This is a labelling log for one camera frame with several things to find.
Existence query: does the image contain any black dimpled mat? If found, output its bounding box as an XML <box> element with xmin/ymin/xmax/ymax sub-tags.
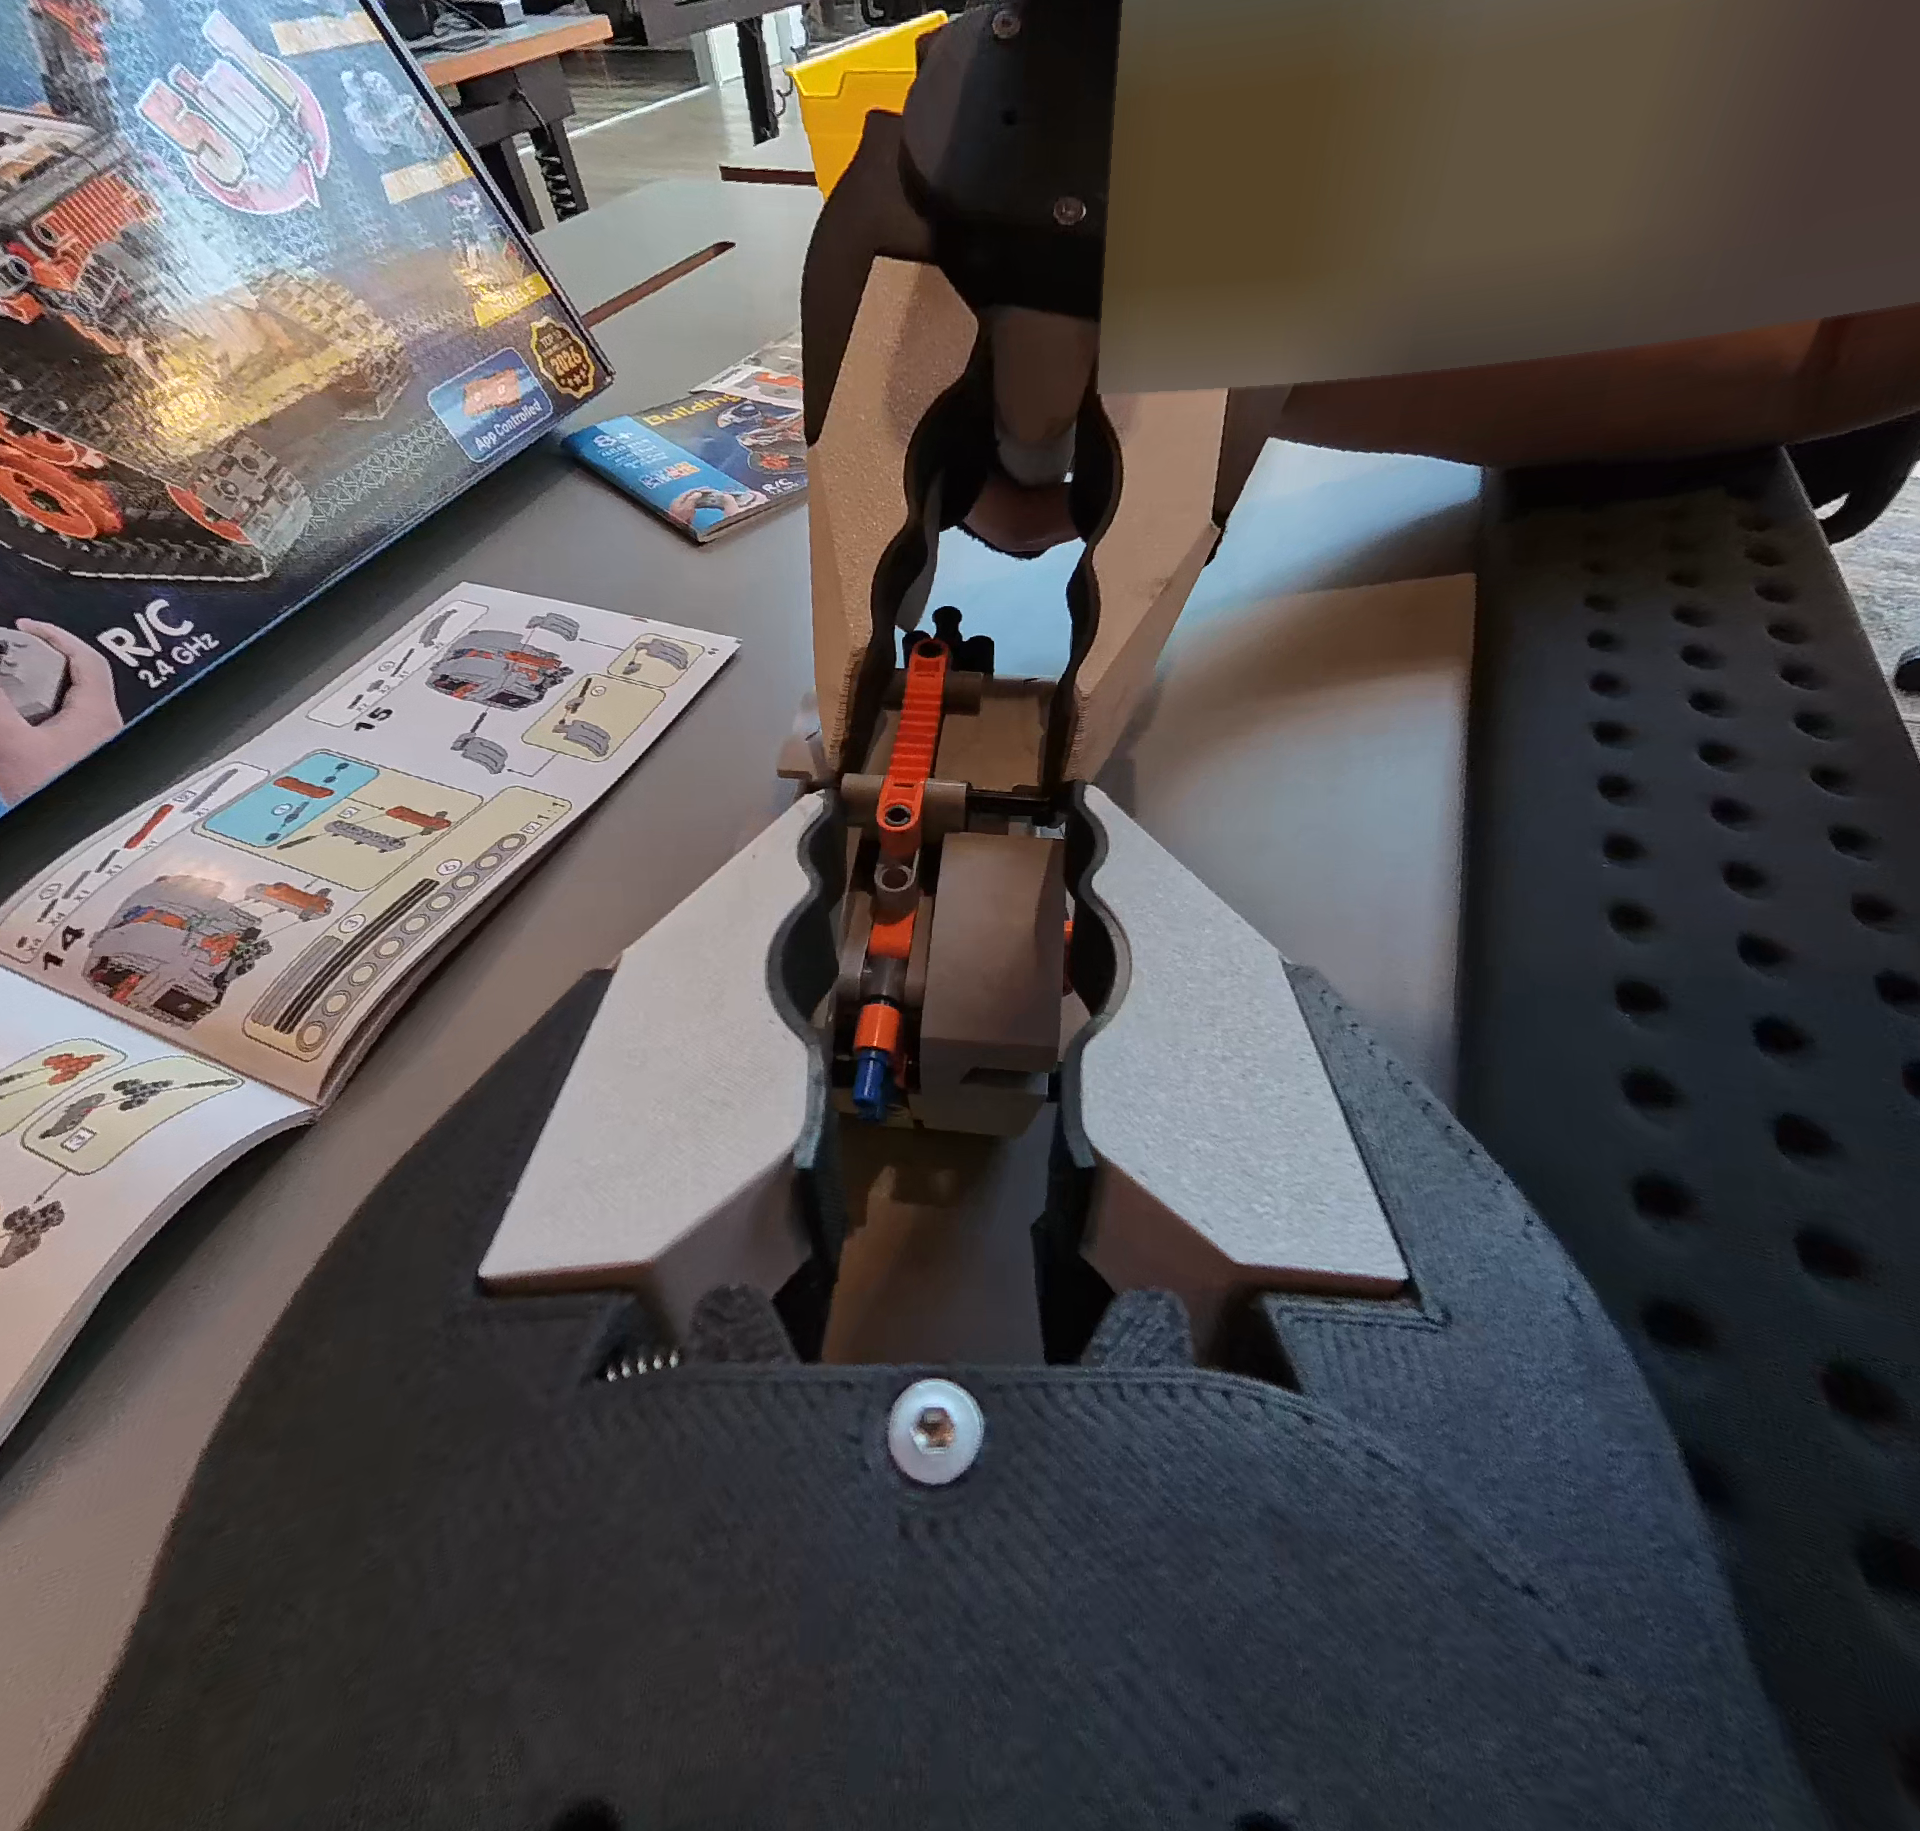
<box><xmin>1462</xmin><ymin>441</ymin><xmax>1920</xmax><ymax>1831</ymax></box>

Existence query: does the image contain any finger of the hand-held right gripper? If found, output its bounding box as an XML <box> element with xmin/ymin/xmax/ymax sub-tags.
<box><xmin>1054</xmin><ymin>393</ymin><xmax>1236</xmax><ymax>785</ymax></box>
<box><xmin>806</xmin><ymin>251</ymin><xmax>997</xmax><ymax>775</ymax></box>

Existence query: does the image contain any blue toy robot box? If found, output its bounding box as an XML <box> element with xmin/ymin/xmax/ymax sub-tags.
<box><xmin>0</xmin><ymin>0</ymin><xmax>616</xmax><ymax>813</ymax></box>

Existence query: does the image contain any person's right hand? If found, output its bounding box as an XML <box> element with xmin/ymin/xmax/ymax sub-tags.
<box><xmin>960</xmin><ymin>481</ymin><xmax>1086</xmax><ymax>560</ymax></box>

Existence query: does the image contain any grey desk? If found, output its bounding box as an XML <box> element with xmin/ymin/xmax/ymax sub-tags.
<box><xmin>0</xmin><ymin>173</ymin><xmax>1487</xmax><ymax>1637</ymax></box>

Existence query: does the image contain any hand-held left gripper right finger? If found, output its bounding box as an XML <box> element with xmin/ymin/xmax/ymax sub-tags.
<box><xmin>1047</xmin><ymin>785</ymin><xmax>1415</xmax><ymax>1293</ymax></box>

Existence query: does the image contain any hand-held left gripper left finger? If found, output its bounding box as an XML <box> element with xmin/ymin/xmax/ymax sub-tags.
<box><xmin>475</xmin><ymin>795</ymin><xmax>845</xmax><ymax>1293</ymax></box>

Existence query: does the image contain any yellow plastic bin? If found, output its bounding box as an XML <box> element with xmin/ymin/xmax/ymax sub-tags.
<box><xmin>785</xmin><ymin>9</ymin><xmax>950</xmax><ymax>201</ymax></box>

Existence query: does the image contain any open instruction booklet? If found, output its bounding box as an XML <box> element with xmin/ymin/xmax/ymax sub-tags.
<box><xmin>0</xmin><ymin>582</ymin><xmax>744</xmax><ymax>1442</ymax></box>

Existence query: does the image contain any small blue booklet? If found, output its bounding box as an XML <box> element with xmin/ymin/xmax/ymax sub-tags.
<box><xmin>562</xmin><ymin>390</ymin><xmax>813</xmax><ymax>544</ymax></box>

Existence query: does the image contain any small wooden table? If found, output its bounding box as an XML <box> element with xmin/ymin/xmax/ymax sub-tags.
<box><xmin>411</xmin><ymin>13</ymin><xmax>616</xmax><ymax>231</ymax></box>

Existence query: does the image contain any grey orange brick model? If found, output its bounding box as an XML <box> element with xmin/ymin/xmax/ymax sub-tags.
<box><xmin>779</xmin><ymin>603</ymin><xmax>1106</xmax><ymax>1142</ymax></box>

